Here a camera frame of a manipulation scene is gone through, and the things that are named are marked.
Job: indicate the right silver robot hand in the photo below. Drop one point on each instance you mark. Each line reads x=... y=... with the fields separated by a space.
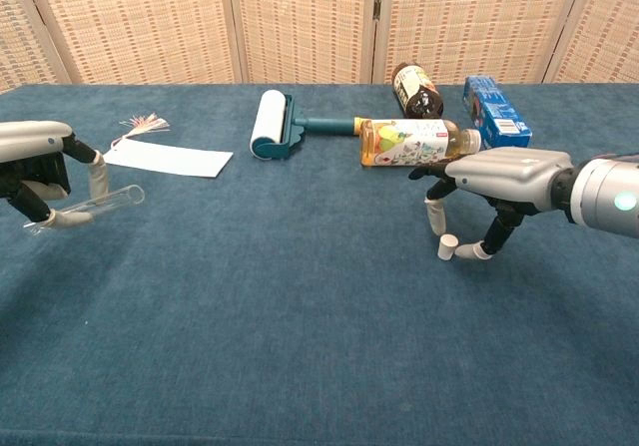
x=509 y=176

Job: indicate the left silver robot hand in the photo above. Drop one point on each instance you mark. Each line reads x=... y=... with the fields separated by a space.
x=30 y=139

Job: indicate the small white cap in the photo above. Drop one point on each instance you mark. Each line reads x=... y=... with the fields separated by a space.
x=447 y=247

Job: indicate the transparent glass test tube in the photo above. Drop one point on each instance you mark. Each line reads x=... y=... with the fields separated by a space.
x=125 y=199

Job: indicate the blue cardboard box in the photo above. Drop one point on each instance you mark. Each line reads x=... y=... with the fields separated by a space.
x=494 y=112

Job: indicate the yellow tea bottle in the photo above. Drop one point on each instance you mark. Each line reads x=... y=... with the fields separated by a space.
x=409 y=141

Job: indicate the dark liquid bottle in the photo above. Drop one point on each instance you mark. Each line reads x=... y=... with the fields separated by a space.
x=417 y=94

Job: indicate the pale bookmark with tassel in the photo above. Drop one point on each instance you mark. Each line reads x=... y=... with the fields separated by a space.
x=170 y=159

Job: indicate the woven bamboo folding screen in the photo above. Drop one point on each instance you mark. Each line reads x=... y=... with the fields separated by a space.
x=150 y=22

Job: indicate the black screen hinge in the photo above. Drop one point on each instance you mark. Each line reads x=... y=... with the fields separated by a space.
x=377 y=8

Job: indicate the teal lint roller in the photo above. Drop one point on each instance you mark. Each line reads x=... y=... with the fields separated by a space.
x=267 y=122

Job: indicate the teal tablecloth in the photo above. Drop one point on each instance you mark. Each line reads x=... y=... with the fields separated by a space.
x=299 y=316

